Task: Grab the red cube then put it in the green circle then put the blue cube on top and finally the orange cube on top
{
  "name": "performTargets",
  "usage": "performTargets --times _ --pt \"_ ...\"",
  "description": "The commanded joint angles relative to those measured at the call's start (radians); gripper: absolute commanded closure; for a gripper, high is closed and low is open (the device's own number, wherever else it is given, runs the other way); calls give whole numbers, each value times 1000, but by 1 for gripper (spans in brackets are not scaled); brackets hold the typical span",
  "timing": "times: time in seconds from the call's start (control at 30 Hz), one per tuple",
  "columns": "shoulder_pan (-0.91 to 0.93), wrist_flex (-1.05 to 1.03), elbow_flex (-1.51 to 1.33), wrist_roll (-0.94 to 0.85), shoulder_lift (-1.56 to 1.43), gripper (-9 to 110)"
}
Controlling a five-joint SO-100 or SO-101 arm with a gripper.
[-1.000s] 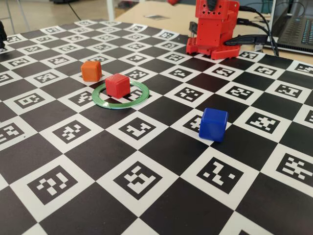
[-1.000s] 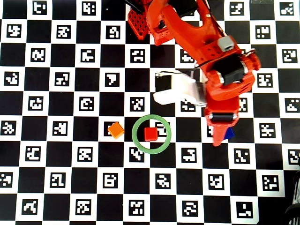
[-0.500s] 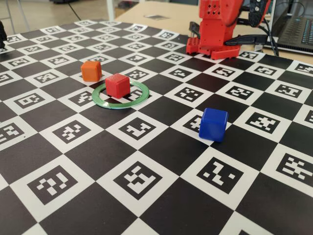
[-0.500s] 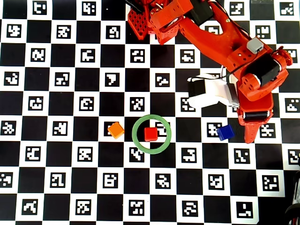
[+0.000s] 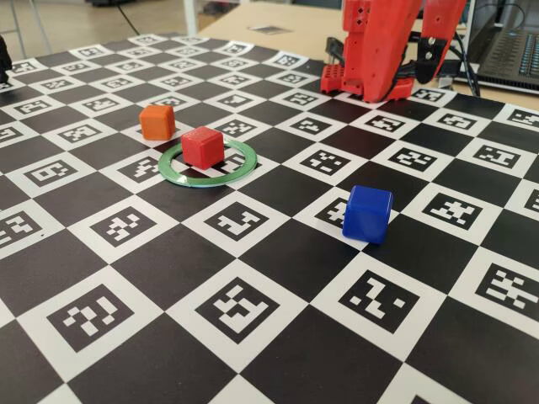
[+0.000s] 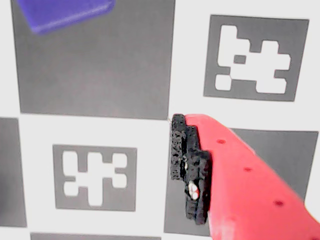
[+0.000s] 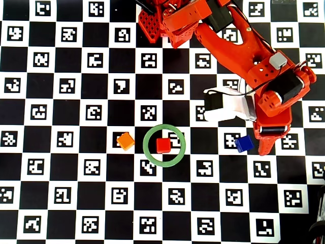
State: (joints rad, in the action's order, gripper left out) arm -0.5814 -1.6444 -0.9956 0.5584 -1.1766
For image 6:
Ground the blue cube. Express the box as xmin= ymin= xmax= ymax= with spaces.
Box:
xmin=16 ymin=0 xmax=116 ymax=35

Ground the black white marker checkerboard mat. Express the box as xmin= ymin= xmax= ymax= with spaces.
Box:
xmin=0 ymin=0 xmax=320 ymax=240

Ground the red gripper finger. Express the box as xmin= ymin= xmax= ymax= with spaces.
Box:
xmin=170 ymin=113 xmax=320 ymax=240

